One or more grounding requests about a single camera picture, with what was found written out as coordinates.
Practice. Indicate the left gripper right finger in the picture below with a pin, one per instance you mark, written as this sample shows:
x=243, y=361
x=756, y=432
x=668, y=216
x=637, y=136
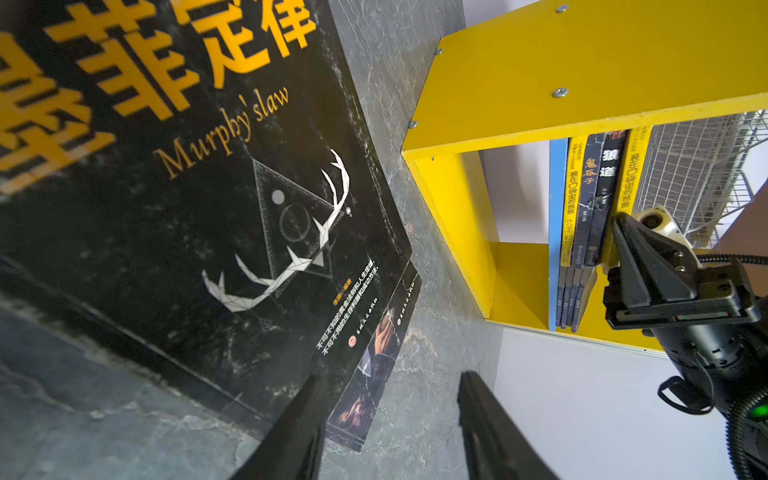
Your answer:
x=494, y=447

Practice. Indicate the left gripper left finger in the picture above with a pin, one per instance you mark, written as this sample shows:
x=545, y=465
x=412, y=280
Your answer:
x=293, y=448

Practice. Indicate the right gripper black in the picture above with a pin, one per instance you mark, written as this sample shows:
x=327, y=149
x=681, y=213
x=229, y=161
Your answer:
x=717, y=342

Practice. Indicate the black book white characters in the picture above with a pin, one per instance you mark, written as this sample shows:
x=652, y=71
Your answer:
x=608, y=173

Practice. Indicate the yellow cartoon cover book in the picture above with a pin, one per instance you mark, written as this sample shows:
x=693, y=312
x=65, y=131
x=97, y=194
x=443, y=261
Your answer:
x=574, y=170

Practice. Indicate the black book orange characters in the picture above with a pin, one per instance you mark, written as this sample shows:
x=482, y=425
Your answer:
x=192, y=186

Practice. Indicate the yellow shelf with pink and blue boards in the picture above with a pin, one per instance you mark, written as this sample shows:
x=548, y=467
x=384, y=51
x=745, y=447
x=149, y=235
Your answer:
x=556, y=71

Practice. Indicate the white wire rack basket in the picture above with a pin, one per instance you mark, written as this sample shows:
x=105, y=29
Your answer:
x=696, y=171

